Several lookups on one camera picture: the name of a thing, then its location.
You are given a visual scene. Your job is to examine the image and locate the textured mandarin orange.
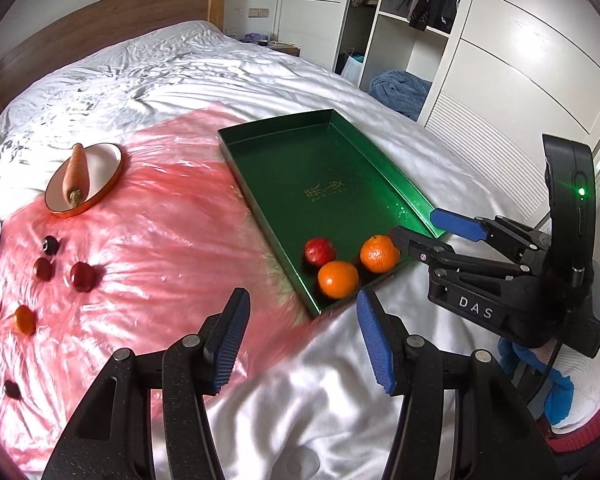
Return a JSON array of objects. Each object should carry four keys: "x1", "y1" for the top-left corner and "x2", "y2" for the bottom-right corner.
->
[{"x1": 14, "y1": 304, "x2": 38, "y2": 337}]

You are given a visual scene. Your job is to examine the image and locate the dark red plum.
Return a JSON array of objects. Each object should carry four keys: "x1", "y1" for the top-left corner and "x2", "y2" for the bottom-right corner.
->
[{"x1": 33, "y1": 257, "x2": 54, "y2": 282}]

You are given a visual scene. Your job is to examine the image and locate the right hand blue white glove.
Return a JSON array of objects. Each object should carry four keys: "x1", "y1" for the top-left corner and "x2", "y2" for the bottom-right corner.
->
[{"x1": 498, "y1": 338, "x2": 600, "y2": 436}]

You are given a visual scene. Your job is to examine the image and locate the mandarin in tray right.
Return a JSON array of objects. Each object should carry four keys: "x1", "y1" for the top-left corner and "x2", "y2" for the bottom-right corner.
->
[{"x1": 360, "y1": 235, "x2": 401, "y2": 274}]

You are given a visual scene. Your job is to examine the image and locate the orange in tray front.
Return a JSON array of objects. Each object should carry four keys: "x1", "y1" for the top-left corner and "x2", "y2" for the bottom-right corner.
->
[{"x1": 317, "y1": 260, "x2": 360, "y2": 300}]

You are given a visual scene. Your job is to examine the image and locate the white bed sheet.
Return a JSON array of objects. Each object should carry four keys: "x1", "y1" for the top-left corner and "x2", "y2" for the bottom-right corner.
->
[{"x1": 0, "y1": 19, "x2": 562, "y2": 480}]

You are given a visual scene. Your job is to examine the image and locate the green rectangular tray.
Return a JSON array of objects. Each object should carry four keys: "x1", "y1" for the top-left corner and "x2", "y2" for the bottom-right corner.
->
[{"x1": 219, "y1": 110, "x2": 444, "y2": 318}]

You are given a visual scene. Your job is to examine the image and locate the red apple in tray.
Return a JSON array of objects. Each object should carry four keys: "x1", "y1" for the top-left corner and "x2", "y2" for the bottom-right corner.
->
[{"x1": 303, "y1": 237, "x2": 337, "y2": 268}]

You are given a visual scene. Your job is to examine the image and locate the pink plastic sheet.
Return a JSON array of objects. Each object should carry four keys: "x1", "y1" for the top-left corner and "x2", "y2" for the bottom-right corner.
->
[{"x1": 0, "y1": 105, "x2": 313, "y2": 471}]

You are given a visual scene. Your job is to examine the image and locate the blue folded blanket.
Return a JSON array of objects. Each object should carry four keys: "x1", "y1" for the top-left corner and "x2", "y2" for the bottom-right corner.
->
[{"x1": 368, "y1": 70, "x2": 432, "y2": 122}]

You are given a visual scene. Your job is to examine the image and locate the white wardrobe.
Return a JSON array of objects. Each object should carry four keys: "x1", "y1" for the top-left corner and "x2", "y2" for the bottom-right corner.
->
[{"x1": 275, "y1": 0, "x2": 600, "y2": 224}]

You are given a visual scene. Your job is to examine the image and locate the white shopping bag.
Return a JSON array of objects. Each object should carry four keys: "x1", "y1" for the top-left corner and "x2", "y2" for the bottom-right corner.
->
[{"x1": 340, "y1": 55, "x2": 364, "y2": 86}]

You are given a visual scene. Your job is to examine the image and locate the bedside table with items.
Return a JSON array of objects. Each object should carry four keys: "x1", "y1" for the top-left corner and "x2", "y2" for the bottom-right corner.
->
[{"x1": 240, "y1": 32, "x2": 300, "y2": 58}]

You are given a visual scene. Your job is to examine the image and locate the orange carrot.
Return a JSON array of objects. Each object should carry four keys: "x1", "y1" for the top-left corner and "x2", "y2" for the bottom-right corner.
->
[{"x1": 62, "y1": 143, "x2": 90, "y2": 208}]

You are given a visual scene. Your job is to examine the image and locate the orange rimmed white plate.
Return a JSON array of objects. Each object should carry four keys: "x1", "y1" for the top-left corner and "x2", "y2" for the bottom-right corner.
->
[{"x1": 44, "y1": 143, "x2": 124, "y2": 217}]

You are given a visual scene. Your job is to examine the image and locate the wooden headboard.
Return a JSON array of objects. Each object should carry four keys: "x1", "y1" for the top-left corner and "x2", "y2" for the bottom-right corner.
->
[{"x1": 0, "y1": 0, "x2": 225, "y2": 115}]

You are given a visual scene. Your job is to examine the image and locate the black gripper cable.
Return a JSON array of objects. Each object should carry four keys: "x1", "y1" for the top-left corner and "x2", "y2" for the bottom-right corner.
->
[{"x1": 521, "y1": 309, "x2": 581, "y2": 406}]

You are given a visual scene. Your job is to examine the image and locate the wall socket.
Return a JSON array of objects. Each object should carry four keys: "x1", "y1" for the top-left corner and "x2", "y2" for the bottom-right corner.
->
[{"x1": 248, "y1": 8, "x2": 270, "y2": 18}]

